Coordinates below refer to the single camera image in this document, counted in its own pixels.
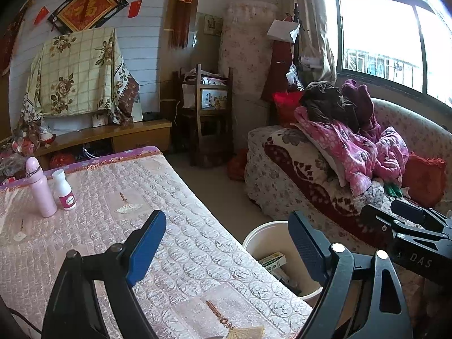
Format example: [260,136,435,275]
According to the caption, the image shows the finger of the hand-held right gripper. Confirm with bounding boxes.
[390,199,452,232]
[360,204,442,251]

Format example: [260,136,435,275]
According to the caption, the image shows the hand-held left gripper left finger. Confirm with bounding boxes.
[42,210,167,339]

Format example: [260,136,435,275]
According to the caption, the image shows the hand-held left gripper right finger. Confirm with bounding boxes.
[288,210,414,339]

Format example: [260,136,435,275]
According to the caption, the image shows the white green box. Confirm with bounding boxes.
[258,252,286,272]

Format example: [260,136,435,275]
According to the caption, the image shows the white plastic bucket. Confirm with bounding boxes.
[242,221,323,308]

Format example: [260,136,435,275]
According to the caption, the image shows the orange cushion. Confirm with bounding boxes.
[401,152,447,209]

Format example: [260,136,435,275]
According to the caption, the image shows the pink quilted tablecloth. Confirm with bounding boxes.
[0,145,315,339]

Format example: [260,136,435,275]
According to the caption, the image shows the red patterned blanket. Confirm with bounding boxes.
[264,132,392,251]

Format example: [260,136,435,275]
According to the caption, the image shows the floral covered sofa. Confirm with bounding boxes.
[245,97,452,255]

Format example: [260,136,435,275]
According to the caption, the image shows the white pill bottle pink label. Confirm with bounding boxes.
[52,169,77,211]

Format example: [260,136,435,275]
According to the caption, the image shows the red bag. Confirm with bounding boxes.
[226,148,249,182]

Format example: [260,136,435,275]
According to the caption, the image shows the maroon garment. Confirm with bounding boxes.
[341,79,382,145]

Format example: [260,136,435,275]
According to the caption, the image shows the pink thermos bottle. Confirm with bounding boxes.
[25,156,58,218]

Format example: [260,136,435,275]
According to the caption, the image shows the wooden cabinet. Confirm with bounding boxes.
[33,118,173,170]

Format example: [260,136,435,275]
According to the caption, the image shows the dark clothes pile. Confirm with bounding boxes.
[299,82,361,131]

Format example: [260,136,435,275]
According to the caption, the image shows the dark wooden chair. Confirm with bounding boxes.
[172,64,234,166]

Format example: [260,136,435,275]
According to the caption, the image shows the white bag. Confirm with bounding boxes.
[131,94,144,122]

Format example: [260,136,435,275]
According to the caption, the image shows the red white ornament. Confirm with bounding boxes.
[39,127,57,145]

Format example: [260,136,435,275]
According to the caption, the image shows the floral printed box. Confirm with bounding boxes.
[199,86,228,110]

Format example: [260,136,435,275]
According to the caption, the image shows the window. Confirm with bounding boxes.
[323,0,452,108]

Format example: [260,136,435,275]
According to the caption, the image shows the clear plastic bag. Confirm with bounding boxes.
[298,42,323,71]

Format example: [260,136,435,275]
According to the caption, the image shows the dark red hanging cloth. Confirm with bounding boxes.
[261,39,295,101]

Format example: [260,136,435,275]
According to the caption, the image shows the cream floral cloth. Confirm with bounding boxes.
[16,26,142,142]

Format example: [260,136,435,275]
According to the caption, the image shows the tall floral covered column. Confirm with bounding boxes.
[217,1,279,152]

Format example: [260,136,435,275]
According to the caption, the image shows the white paper envelope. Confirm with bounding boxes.
[266,19,301,43]

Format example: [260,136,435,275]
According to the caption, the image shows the beige curtain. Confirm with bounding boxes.
[282,0,338,82]

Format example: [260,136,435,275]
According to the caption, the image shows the small red flag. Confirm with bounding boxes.
[127,0,144,19]
[33,5,50,25]

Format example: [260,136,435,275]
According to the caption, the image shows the small framed wall picture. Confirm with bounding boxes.
[203,14,224,36]

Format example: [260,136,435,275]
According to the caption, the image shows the red gold diamond wall decoration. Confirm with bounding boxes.
[47,0,129,34]

